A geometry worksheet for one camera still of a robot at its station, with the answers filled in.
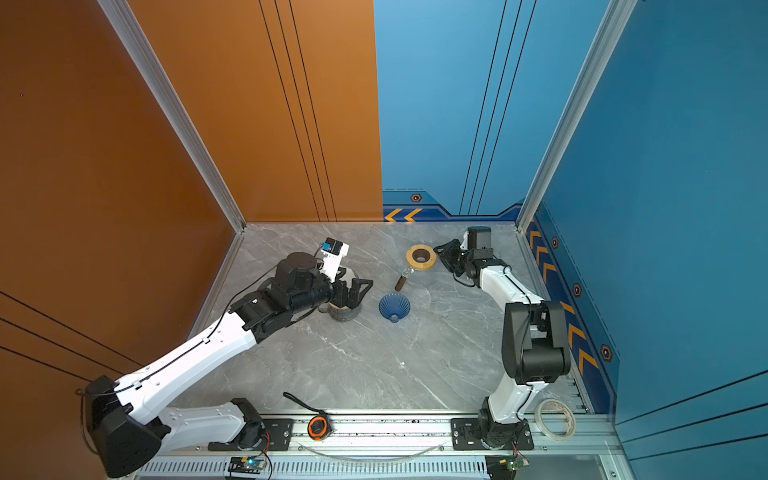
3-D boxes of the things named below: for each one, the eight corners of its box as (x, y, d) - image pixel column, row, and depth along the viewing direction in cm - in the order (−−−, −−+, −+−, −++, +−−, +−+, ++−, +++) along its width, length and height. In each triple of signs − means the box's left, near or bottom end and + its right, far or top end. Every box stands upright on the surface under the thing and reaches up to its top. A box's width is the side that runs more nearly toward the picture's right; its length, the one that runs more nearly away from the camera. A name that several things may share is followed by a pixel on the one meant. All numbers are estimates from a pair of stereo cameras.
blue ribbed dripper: (378, 316, 97) (377, 305, 91) (387, 300, 100) (386, 288, 95) (402, 326, 94) (403, 316, 89) (410, 309, 98) (411, 298, 93)
